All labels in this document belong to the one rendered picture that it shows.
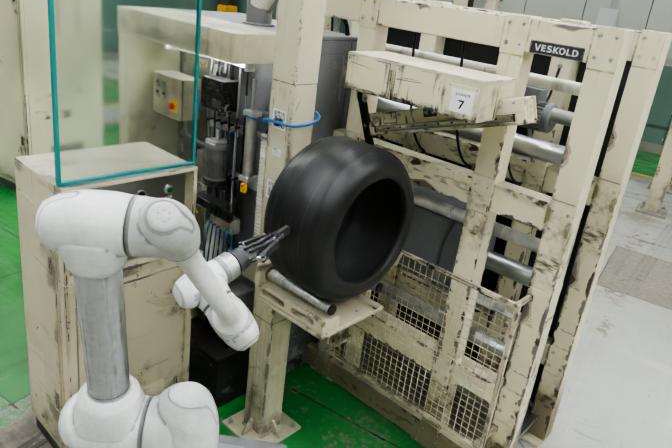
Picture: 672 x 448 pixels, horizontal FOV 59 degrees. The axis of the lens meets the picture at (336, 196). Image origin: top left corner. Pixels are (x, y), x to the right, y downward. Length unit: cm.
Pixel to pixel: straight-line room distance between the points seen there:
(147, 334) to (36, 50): 318
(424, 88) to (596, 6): 915
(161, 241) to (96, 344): 36
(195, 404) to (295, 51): 126
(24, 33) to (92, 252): 404
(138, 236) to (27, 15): 410
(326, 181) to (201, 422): 85
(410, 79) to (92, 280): 133
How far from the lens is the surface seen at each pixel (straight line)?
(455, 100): 210
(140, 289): 251
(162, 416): 163
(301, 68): 223
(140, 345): 265
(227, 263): 184
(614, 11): 1109
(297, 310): 234
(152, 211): 123
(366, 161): 204
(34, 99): 536
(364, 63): 233
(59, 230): 131
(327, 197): 196
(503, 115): 216
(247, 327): 176
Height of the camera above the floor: 203
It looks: 20 degrees down
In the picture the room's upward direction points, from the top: 7 degrees clockwise
